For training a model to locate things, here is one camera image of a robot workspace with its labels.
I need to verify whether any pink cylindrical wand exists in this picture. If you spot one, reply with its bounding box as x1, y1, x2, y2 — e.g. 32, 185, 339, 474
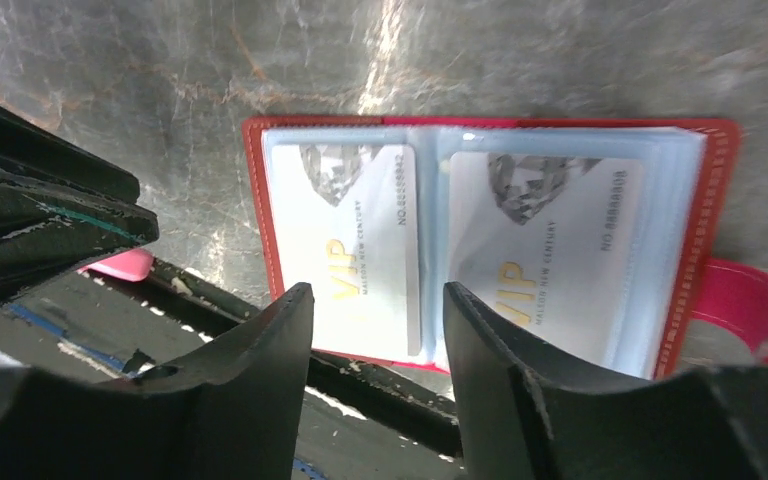
78, 248, 154, 282

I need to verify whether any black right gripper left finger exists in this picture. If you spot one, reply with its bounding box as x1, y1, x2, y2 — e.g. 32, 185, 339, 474
0, 282, 316, 480

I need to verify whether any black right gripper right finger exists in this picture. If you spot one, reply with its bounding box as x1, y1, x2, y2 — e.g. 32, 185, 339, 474
443, 282, 768, 479

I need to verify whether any red leather card holder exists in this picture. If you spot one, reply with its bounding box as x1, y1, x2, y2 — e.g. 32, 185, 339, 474
242, 115, 768, 379

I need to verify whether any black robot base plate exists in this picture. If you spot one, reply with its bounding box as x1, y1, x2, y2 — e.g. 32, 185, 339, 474
0, 258, 465, 480

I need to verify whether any silver VIP card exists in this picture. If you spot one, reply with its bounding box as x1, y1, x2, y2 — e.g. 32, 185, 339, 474
268, 143, 423, 360
448, 151, 645, 366

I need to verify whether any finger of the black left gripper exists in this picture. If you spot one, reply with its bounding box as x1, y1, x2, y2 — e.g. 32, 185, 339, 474
0, 106, 140, 203
0, 170, 159, 307

